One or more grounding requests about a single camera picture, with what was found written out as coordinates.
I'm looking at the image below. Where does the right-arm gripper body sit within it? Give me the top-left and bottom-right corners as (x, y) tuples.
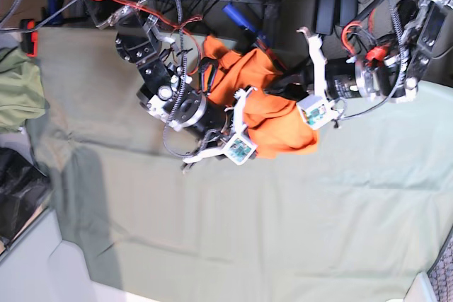
(182, 86), (257, 172)

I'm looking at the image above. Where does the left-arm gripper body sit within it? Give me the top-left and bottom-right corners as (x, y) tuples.
(284, 27), (368, 122)

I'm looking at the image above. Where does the orange T-shirt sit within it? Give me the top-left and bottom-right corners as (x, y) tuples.
(203, 35), (319, 159)

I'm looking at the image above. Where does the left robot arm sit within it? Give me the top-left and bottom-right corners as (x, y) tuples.
(265, 0), (452, 129)

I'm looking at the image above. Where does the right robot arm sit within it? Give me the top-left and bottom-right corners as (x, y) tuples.
(83, 0), (257, 170)

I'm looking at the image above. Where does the black power adapter brick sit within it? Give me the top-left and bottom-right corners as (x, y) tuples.
(314, 0), (336, 36)

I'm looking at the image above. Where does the blue red bar clamp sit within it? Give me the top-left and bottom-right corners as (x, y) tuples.
(222, 3), (286, 71)

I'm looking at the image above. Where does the green table cloth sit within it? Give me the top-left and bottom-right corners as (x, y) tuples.
(28, 28), (452, 301)

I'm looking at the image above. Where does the black plastic bag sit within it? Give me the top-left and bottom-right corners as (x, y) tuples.
(1, 148), (51, 248)

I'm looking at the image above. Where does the olive green garment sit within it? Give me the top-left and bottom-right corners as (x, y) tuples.
(1, 47), (46, 133)

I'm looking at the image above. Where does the red black corner clamp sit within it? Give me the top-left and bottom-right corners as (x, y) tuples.
(20, 19), (38, 57)

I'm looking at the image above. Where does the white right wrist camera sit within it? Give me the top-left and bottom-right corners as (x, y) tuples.
(224, 134), (257, 165)

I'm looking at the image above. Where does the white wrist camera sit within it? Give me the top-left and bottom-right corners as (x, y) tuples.
(224, 134), (257, 165)
(297, 95), (338, 130)

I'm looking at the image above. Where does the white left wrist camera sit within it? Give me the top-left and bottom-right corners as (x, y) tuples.
(297, 95), (338, 130)

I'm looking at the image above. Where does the blue handled clamp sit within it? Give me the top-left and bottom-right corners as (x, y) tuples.
(42, 0), (68, 27)

